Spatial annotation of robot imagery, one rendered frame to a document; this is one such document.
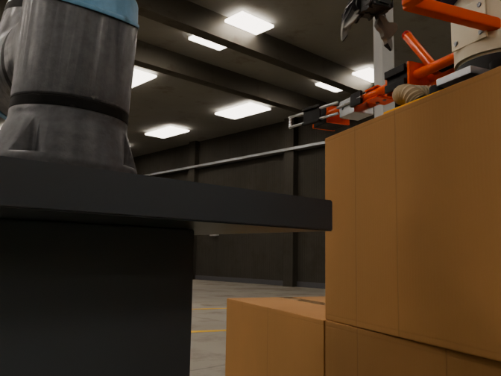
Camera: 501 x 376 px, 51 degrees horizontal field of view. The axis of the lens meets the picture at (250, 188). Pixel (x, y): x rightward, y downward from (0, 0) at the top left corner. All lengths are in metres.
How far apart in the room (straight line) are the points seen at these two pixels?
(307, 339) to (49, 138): 0.79
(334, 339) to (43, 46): 0.78
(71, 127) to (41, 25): 0.13
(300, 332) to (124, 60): 0.79
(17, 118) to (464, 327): 0.66
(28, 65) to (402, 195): 0.62
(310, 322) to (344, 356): 0.15
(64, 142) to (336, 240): 0.66
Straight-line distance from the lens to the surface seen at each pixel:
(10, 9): 0.92
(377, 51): 4.62
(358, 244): 1.05
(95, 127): 0.67
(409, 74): 1.22
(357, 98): 1.37
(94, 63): 0.69
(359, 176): 1.06
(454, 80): 1.00
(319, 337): 1.19
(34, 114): 0.68
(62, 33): 0.70
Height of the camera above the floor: 0.68
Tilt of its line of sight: 7 degrees up
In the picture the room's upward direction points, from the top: 1 degrees clockwise
